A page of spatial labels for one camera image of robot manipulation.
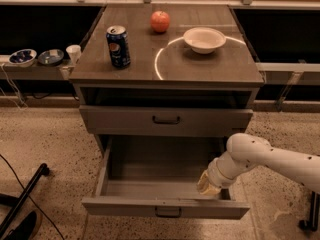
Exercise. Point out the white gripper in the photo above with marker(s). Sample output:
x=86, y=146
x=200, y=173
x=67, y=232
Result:
x=217, y=176

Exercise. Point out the grey drawer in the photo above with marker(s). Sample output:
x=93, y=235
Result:
x=155, y=121
x=150, y=176

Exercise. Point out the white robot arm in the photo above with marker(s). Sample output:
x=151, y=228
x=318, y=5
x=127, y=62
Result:
x=244, y=152

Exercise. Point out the grey drawer cabinet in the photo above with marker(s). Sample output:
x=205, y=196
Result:
x=164, y=71

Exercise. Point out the black stand leg right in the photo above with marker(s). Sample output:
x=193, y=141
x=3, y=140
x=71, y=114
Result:
x=312, y=223

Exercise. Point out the black stand leg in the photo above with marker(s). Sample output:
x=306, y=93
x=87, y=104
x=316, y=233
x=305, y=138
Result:
x=15, y=203
x=312, y=223

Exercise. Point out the blue Pepsi can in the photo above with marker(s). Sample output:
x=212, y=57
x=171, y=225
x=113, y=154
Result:
x=117, y=40

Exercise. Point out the red apple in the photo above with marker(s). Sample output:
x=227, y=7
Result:
x=160, y=21

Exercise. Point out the black shoe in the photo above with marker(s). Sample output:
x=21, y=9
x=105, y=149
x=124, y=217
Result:
x=28, y=228

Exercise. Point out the white paper cup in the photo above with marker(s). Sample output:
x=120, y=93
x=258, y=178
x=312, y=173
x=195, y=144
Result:
x=74, y=52

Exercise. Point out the black stand leg left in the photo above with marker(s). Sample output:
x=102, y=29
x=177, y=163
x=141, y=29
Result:
x=15, y=203

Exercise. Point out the grey blue bowl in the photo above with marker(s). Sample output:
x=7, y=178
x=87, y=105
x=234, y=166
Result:
x=51, y=57

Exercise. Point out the blue white bowl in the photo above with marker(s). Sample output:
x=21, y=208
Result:
x=23, y=58

